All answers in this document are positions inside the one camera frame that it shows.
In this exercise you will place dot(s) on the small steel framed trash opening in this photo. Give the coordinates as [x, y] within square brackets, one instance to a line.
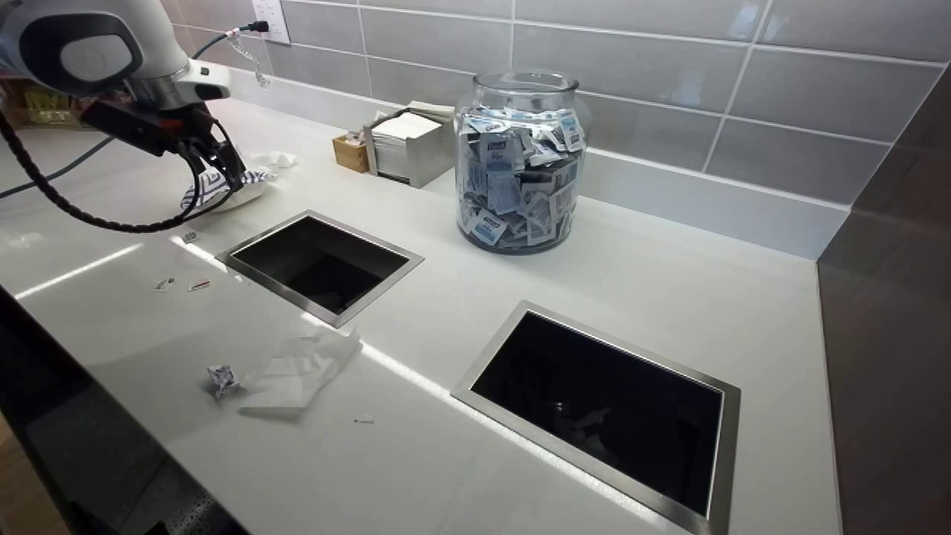
[328, 316]

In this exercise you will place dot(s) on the dark brown cabinet panel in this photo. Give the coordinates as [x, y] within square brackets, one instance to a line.
[892, 345]

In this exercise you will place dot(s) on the white wall outlet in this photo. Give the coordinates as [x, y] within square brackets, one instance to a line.
[269, 20]

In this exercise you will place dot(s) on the glass jar of packets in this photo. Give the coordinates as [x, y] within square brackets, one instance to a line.
[522, 169]

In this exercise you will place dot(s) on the wooden robot stand board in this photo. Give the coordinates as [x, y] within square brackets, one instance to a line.
[40, 106]

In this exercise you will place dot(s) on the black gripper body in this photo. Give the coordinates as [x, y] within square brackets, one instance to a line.
[187, 126]

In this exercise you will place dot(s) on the large steel framed trash opening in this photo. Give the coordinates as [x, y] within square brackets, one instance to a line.
[596, 478]

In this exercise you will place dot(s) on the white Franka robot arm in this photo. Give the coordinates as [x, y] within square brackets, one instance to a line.
[91, 39]

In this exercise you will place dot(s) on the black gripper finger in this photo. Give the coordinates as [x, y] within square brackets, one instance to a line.
[236, 164]
[205, 164]

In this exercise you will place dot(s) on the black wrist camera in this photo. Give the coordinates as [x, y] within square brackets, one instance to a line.
[123, 126]

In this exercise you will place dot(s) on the wooden box of packets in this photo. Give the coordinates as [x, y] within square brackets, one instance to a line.
[349, 152]

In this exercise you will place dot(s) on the black counter front panel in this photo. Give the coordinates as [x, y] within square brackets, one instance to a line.
[91, 448]

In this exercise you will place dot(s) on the crumpled blue white packet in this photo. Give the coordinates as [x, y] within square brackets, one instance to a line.
[223, 383]

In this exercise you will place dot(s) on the metal napkin dispenser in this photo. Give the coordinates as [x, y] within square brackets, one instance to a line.
[404, 151]

